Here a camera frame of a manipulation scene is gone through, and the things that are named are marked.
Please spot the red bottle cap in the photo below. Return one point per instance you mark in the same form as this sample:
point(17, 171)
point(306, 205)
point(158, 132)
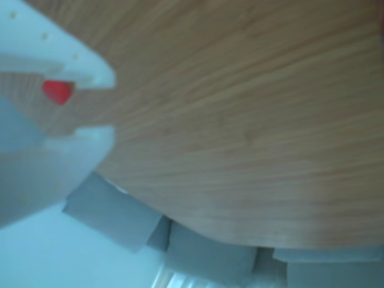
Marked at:
point(58, 92)

